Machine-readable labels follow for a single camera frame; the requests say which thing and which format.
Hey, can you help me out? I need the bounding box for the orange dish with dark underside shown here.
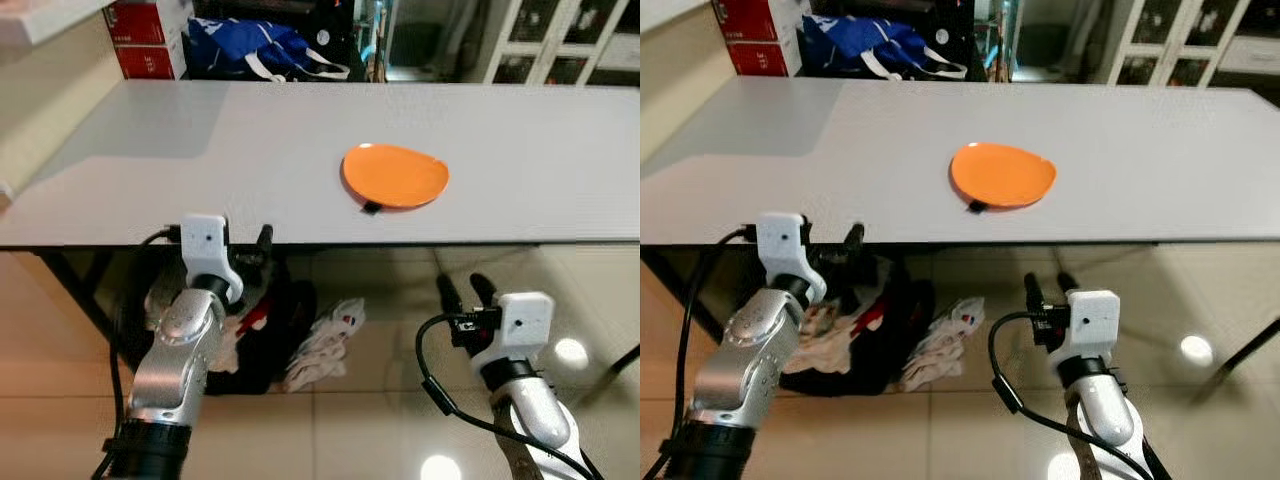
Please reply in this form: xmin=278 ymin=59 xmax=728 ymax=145
xmin=949 ymin=141 xmax=1059 ymax=214
xmin=341 ymin=142 xmax=452 ymax=215

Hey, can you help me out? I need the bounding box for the pink red cloth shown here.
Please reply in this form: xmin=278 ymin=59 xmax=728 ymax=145
xmin=783 ymin=298 xmax=888 ymax=375
xmin=212 ymin=298 xmax=273 ymax=373

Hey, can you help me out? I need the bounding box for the white pink crumpled cloth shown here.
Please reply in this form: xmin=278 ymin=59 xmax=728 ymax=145
xmin=899 ymin=296 xmax=987 ymax=394
xmin=282 ymin=296 xmax=367 ymax=394

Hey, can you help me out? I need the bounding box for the black table leg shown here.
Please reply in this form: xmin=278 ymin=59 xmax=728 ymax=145
xmin=38 ymin=250 xmax=129 ymax=349
xmin=1213 ymin=317 xmax=1280 ymax=381
xmin=640 ymin=250 xmax=693 ymax=306
xmin=584 ymin=344 xmax=641 ymax=407

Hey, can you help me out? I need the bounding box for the red cardboard box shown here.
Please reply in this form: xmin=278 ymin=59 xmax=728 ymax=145
xmin=711 ymin=0 xmax=802 ymax=79
xmin=104 ymin=0 xmax=192 ymax=82

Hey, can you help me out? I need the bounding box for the white glass door cabinet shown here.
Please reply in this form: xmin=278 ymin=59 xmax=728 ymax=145
xmin=464 ymin=0 xmax=641 ymax=87
xmin=1099 ymin=0 xmax=1280 ymax=87

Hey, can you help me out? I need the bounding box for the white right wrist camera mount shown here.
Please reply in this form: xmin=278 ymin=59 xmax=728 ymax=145
xmin=496 ymin=291 xmax=557 ymax=367
xmin=1064 ymin=289 xmax=1120 ymax=364

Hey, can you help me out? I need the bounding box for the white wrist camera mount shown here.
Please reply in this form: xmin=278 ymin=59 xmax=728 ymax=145
xmin=179 ymin=212 xmax=244 ymax=302
xmin=496 ymin=291 xmax=557 ymax=367
xmin=756 ymin=211 xmax=827 ymax=302
xmin=1064 ymin=289 xmax=1120 ymax=364

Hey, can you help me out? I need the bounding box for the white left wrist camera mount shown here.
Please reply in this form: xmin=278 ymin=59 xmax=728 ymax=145
xmin=179 ymin=212 xmax=244 ymax=302
xmin=756 ymin=211 xmax=827 ymax=302

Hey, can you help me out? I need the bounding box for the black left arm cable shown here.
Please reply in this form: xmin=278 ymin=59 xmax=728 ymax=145
xmin=644 ymin=227 xmax=762 ymax=480
xmin=94 ymin=227 xmax=184 ymax=480

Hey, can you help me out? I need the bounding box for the blue bag with white straps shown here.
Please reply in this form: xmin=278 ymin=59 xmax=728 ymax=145
xmin=799 ymin=11 xmax=970 ymax=82
xmin=184 ymin=14 xmax=352 ymax=84

